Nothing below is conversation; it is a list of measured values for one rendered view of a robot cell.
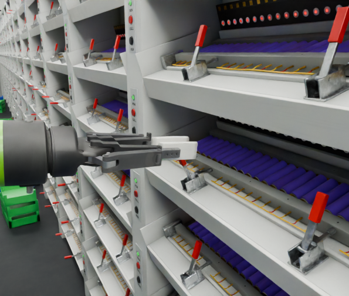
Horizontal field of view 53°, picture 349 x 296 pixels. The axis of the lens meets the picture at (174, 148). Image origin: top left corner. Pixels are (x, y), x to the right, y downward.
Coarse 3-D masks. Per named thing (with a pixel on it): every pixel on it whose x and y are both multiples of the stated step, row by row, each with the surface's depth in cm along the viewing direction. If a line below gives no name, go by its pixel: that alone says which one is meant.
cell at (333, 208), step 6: (348, 192) 49; (342, 198) 48; (348, 198) 48; (330, 204) 47; (336, 204) 47; (342, 204) 47; (348, 204) 47; (330, 210) 46; (336, 210) 46; (342, 210) 47
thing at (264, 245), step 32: (192, 128) 83; (224, 128) 80; (320, 160) 57; (224, 224) 53; (256, 224) 51; (288, 224) 49; (256, 256) 48; (288, 256) 44; (288, 288) 43; (320, 288) 38
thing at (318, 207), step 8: (320, 192) 41; (320, 200) 40; (312, 208) 41; (320, 208) 40; (312, 216) 41; (320, 216) 40; (312, 224) 41; (312, 232) 41; (304, 240) 41; (304, 248) 41
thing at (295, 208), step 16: (192, 160) 72; (208, 160) 68; (224, 176) 63; (240, 176) 59; (256, 192) 55; (272, 192) 53; (288, 208) 50; (304, 208) 47; (320, 224) 45; (336, 224) 43
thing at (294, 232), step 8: (168, 160) 79; (216, 184) 63; (224, 192) 60; (240, 200) 56; (256, 208) 53; (264, 216) 52; (272, 216) 50; (280, 224) 48; (296, 232) 46; (328, 248) 42; (336, 256) 41; (344, 264) 40
